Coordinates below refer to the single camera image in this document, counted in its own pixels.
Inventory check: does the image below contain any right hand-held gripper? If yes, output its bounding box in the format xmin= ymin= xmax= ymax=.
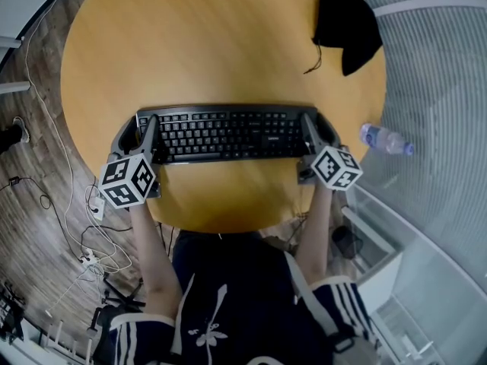
xmin=296 ymin=112 xmax=364 ymax=192

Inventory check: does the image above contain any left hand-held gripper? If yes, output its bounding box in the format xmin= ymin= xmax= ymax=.
xmin=97 ymin=114 xmax=164 ymax=210

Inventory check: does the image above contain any black keyboard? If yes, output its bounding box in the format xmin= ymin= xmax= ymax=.
xmin=135 ymin=103 xmax=320 ymax=166

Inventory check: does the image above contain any person's left forearm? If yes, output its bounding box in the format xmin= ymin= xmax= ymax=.
xmin=129 ymin=202 xmax=184 ymax=311

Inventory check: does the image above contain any person's right forearm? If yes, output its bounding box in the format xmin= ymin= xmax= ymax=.
xmin=294 ymin=183 xmax=334 ymax=285

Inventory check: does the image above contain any clear water bottle blue cap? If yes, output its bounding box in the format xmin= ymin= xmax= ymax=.
xmin=359 ymin=122 xmax=415 ymax=157

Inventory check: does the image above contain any round wooden table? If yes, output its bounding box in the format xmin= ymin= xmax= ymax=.
xmin=59 ymin=0 xmax=388 ymax=235

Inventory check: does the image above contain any white cabinet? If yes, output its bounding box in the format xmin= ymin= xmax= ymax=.
xmin=340 ymin=205 xmax=409 ymax=308

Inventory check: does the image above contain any black chair base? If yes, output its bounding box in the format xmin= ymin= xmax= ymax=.
xmin=90 ymin=271 xmax=148 ymax=331

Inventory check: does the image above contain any dark blue striped shirt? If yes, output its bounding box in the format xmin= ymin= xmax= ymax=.
xmin=102 ymin=229 xmax=381 ymax=365

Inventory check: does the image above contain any black equipment stand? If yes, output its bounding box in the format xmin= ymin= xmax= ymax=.
xmin=0 ymin=281 xmax=26 ymax=344

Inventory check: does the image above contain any white rack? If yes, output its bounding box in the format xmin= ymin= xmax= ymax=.
xmin=36 ymin=317 xmax=94 ymax=361

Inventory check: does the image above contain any white wall socket adapter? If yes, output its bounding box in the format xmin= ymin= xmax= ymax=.
xmin=92 ymin=197 xmax=107 ymax=221

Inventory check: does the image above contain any black floor cable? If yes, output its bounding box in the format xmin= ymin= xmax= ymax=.
xmin=0 ymin=176 xmax=134 ymax=273

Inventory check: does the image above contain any black drawstring pouch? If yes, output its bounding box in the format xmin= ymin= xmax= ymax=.
xmin=303 ymin=0 xmax=384 ymax=78

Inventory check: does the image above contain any white floor cable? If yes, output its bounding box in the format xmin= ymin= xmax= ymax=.
xmin=21 ymin=13 xmax=134 ymax=277

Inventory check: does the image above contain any thin white cable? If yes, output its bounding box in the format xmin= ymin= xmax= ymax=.
xmin=44 ymin=263 xmax=108 ymax=318

